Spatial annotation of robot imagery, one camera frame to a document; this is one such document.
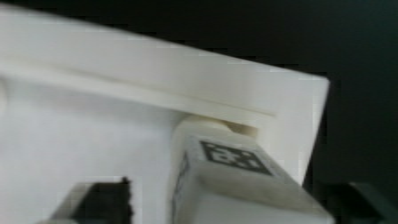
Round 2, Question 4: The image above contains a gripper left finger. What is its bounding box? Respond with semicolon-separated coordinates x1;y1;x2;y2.
35;177;133;224

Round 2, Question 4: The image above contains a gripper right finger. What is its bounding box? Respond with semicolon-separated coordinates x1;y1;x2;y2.
312;181;398;224

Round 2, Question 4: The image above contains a white table leg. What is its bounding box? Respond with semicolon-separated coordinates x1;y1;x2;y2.
166;115;334;224

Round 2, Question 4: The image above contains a white square table top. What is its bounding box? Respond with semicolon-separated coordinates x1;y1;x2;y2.
0;2;328;224

